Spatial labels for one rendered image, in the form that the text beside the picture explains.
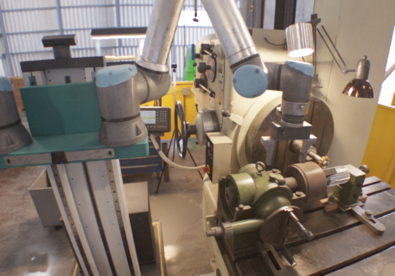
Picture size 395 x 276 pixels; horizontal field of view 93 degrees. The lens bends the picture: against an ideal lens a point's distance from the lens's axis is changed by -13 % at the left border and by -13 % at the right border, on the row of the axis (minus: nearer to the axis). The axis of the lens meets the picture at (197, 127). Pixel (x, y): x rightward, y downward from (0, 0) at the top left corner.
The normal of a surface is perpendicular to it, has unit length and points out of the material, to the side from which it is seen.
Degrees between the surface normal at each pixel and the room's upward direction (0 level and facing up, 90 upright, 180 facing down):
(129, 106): 90
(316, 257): 0
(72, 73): 90
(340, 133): 90
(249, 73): 95
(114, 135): 70
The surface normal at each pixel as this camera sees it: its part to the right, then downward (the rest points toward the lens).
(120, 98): 0.43, 0.32
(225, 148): 0.22, 0.34
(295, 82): -0.45, 0.33
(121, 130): 0.25, 0.00
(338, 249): 0.00, -0.94
